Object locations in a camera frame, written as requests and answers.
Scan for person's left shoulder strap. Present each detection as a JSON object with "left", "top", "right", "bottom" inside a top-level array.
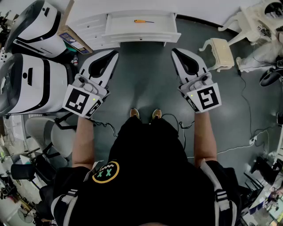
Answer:
[{"left": 50, "top": 188, "right": 79, "bottom": 226}]

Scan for person's left forearm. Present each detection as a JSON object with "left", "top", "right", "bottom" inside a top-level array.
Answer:
[{"left": 72, "top": 114, "right": 96, "bottom": 168}]

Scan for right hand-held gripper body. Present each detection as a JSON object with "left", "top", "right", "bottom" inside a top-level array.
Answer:
[{"left": 178, "top": 72, "right": 222, "bottom": 114}]

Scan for person's shoulder strap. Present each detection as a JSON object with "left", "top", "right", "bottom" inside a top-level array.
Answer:
[
  {"left": 50, "top": 188, "right": 79, "bottom": 226},
  {"left": 200, "top": 158, "right": 238, "bottom": 226}
]

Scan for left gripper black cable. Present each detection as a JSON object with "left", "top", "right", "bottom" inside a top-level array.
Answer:
[{"left": 90, "top": 118, "right": 118, "bottom": 139}]

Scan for cream footstool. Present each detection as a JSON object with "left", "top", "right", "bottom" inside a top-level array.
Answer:
[{"left": 199, "top": 38, "right": 235, "bottom": 73}]

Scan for person's black shorts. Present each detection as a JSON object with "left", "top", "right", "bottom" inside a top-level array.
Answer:
[{"left": 108, "top": 116, "right": 188, "bottom": 165}]

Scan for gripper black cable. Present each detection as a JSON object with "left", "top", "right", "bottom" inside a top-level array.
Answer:
[
  {"left": 161, "top": 113, "right": 195, "bottom": 155},
  {"left": 90, "top": 118, "right": 118, "bottom": 139}
]

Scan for white drawer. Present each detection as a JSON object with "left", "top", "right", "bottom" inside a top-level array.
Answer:
[{"left": 102, "top": 12, "right": 182, "bottom": 44}]

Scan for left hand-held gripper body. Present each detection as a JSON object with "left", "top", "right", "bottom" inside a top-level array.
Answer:
[{"left": 62, "top": 68, "right": 111, "bottom": 119}]

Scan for person's black t-shirt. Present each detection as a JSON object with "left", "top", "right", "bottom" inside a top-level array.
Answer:
[{"left": 52, "top": 154, "right": 243, "bottom": 226}]

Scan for person's right shoe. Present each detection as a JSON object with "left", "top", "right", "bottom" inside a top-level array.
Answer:
[{"left": 151, "top": 108, "right": 162, "bottom": 121}]

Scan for black floor cable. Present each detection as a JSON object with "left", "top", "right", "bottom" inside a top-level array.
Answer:
[{"left": 237, "top": 69, "right": 277, "bottom": 143}]

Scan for flat cardboard box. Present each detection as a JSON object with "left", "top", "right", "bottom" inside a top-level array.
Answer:
[{"left": 57, "top": 0, "right": 93, "bottom": 55}]

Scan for person's left shoe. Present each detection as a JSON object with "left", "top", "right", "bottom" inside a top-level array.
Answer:
[{"left": 130, "top": 108, "right": 140, "bottom": 121}]

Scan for grey office chair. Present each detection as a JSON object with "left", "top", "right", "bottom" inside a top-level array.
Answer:
[{"left": 24, "top": 116, "right": 77, "bottom": 164}]

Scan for cream ornate table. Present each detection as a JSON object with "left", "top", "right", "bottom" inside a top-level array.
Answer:
[{"left": 218, "top": 0, "right": 283, "bottom": 45}]

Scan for black chair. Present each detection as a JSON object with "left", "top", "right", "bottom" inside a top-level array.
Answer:
[{"left": 10, "top": 163, "right": 36, "bottom": 182}]

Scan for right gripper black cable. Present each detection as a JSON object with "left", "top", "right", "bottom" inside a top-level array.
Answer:
[{"left": 161, "top": 113, "right": 195, "bottom": 155}]

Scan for person's right forearm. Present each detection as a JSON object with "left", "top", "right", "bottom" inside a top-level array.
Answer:
[{"left": 193, "top": 111, "right": 218, "bottom": 166}]

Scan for black rounded device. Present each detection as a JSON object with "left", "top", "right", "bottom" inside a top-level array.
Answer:
[{"left": 260, "top": 68, "right": 283, "bottom": 87}]

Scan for white floor cable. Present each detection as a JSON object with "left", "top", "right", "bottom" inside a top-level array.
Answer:
[{"left": 187, "top": 130, "right": 270, "bottom": 159}]

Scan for person's right shoulder strap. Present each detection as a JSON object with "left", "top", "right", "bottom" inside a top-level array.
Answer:
[{"left": 200, "top": 158, "right": 238, "bottom": 226}]

